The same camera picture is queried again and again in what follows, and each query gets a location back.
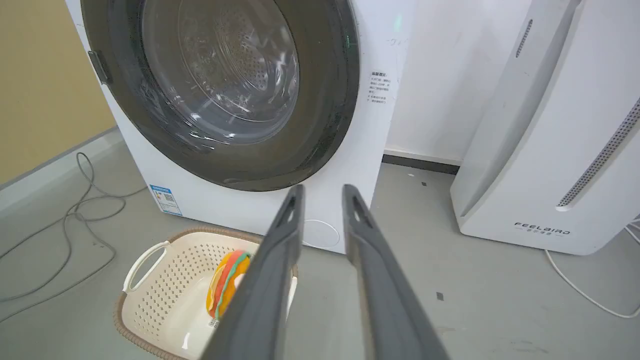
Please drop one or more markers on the white front-load washing machine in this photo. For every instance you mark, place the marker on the white front-load washing machine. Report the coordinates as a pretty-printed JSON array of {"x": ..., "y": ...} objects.
[{"x": 240, "y": 200}]

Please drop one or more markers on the dark round washing machine door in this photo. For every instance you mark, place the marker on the dark round washing machine door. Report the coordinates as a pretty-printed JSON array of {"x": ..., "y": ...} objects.
[{"x": 225, "y": 100}]

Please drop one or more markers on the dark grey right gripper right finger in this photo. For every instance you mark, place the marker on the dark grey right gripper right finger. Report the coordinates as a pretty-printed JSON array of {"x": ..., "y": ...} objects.
[{"x": 385, "y": 295}]

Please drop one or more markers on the cream perforated laundry basket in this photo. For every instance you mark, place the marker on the cream perforated laundry basket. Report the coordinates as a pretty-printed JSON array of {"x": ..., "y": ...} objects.
[{"x": 170, "y": 300}]

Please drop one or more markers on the plush hamburger toy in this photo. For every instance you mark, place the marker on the plush hamburger toy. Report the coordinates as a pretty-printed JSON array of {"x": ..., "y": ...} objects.
[{"x": 227, "y": 282}]

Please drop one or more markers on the white air purifier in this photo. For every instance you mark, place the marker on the white air purifier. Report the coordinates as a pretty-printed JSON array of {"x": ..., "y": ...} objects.
[{"x": 555, "y": 140}]

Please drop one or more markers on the blue energy label sticker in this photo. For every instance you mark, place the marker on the blue energy label sticker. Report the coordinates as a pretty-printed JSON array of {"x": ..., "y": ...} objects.
[{"x": 166, "y": 199}]

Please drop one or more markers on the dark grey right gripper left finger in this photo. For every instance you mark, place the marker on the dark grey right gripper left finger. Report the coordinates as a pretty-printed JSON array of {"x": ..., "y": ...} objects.
[{"x": 262, "y": 295}]

